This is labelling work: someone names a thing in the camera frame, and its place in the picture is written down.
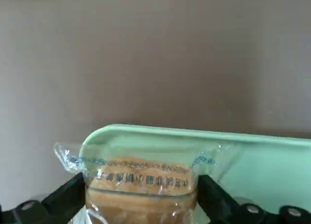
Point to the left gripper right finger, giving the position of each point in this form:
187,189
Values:
223,207

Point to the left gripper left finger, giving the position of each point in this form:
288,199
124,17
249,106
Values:
56,207

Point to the green plastic tray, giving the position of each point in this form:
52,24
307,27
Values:
255,173

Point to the bread pack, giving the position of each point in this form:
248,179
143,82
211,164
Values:
141,185

